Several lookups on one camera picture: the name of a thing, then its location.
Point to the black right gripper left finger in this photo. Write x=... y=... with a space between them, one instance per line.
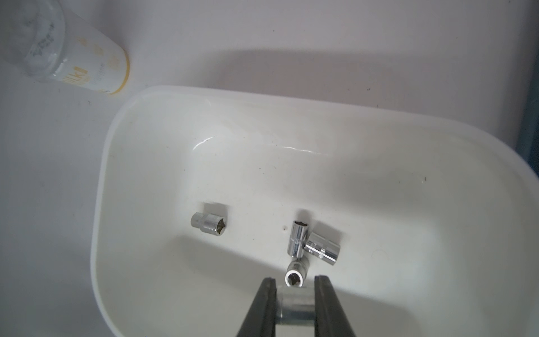
x=260 y=321

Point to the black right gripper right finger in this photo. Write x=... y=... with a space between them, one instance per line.
x=330 y=318

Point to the chrome socket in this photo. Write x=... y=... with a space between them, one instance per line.
x=322 y=248
x=297 y=238
x=296 y=273
x=209 y=223
x=295 y=306

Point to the white plastic storage box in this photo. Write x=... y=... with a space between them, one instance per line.
x=437 y=220

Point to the teal tray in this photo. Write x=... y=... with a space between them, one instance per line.
x=527 y=142

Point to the white yogurt cup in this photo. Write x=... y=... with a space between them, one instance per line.
x=47 y=41

